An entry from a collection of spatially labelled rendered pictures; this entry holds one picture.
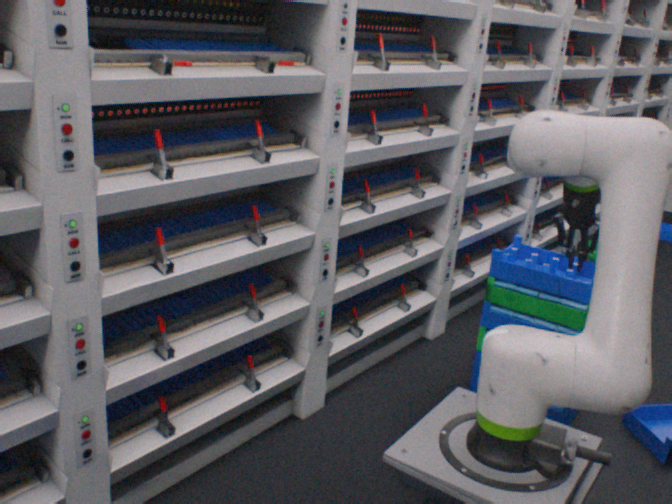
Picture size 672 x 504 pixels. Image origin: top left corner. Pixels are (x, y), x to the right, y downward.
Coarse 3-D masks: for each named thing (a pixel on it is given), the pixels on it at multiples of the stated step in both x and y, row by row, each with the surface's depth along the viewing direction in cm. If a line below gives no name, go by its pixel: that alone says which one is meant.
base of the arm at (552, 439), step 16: (480, 432) 124; (544, 432) 122; (560, 432) 123; (480, 448) 123; (496, 448) 121; (512, 448) 120; (528, 448) 121; (544, 448) 120; (560, 448) 118; (576, 448) 121; (496, 464) 121; (512, 464) 120; (528, 464) 121; (544, 464) 119; (560, 464) 119; (608, 464) 119
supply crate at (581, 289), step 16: (496, 256) 186; (528, 256) 202; (544, 256) 199; (560, 256) 196; (496, 272) 188; (512, 272) 185; (528, 272) 182; (544, 272) 180; (560, 272) 195; (592, 272) 192; (544, 288) 181; (560, 288) 178; (576, 288) 176; (592, 288) 173
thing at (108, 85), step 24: (96, 24) 123; (120, 24) 127; (144, 24) 131; (168, 24) 135; (192, 24) 140; (216, 24) 145; (288, 48) 157; (312, 48) 153; (96, 72) 110; (120, 72) 113; (144, 72) 117; (192, 72) 125; (216, 72) 129; (240, 72) 134; (288, 72) 144; (312, 72) 150; (96, 96) 109; (120, 96) 113; (144, 96) 116; (168, 96) 120; (192, 96) 125; (216, 96) 129; (240, 96) 134
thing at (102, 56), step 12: (96, 60) 112; (108, 60) 113; (120, 60) 115; (132, 60) 117; (144, 60) 119; (168, 60) 123; (180, 60) 125; (192, 60) 127; (204, 60) 130; (216, 60) 132; (228, 60) 135; (240, 60) 137; (252, 60) 140; (276, 60) 145; (288, 60) 148; (300, 60) 151
